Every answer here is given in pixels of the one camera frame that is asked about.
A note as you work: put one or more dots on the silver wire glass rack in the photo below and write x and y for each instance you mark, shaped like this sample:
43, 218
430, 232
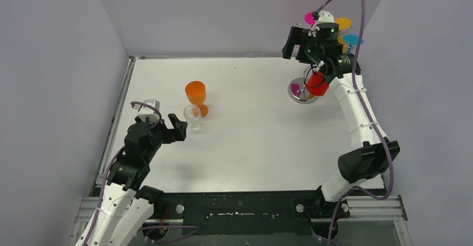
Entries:
297, 88

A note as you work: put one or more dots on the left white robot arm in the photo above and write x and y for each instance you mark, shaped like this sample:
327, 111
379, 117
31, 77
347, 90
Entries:
124, 202

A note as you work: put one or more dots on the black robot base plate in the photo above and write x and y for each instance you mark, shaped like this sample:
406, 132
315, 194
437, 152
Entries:
249, 213

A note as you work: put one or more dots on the orange wine glass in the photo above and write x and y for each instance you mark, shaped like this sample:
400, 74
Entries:
196, 94

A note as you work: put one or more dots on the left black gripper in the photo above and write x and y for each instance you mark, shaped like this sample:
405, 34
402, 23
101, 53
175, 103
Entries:
174, 129

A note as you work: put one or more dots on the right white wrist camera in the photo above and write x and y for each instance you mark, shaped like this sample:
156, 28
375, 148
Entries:
322, 17

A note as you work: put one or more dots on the red wine glass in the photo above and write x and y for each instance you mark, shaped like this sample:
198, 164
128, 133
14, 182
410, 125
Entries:
316, 84

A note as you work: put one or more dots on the clear wine glass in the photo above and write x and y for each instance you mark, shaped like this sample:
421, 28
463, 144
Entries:
193, 117

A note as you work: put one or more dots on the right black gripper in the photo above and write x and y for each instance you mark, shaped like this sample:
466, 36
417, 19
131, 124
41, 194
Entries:
298, 37

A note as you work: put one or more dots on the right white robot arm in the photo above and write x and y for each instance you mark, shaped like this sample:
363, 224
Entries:
329, 67

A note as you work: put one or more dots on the yellow wine glass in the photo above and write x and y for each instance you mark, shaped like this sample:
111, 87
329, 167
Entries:
345, 25

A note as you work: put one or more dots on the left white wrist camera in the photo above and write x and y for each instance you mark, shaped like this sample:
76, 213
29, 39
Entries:
148, 114

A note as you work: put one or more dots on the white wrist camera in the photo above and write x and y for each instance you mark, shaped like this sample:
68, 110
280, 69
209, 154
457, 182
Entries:
148, 114
322, 17

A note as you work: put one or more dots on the pink wine glass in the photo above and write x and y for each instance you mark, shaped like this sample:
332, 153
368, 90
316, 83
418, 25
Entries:
309, 19

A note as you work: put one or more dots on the blue wine glass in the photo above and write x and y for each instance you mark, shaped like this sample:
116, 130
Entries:
349, 42

